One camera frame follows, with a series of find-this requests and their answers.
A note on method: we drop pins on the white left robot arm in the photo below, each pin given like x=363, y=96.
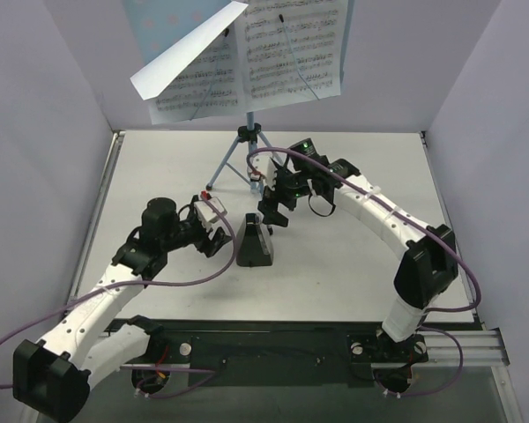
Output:
x=56, y=374

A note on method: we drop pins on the light blue music stand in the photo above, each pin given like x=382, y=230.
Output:
x=247, y=145

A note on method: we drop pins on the sheet music booklet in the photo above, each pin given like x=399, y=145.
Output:
x=229, y=57

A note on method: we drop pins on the aluminium frame rail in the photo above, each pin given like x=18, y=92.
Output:
x=480, y=348

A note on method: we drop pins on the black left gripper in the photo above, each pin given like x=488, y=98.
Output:
x=207, y=241

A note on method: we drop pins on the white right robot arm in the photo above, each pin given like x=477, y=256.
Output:
x=425, y=253

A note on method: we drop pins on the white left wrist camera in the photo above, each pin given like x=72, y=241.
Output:
x=205, y=213

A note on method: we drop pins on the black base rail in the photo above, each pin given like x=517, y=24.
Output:
x=278, y=354

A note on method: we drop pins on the black metronome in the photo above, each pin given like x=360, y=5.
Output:
x=255, y=248

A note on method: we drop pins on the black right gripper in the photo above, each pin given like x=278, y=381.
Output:
x=276, y=200

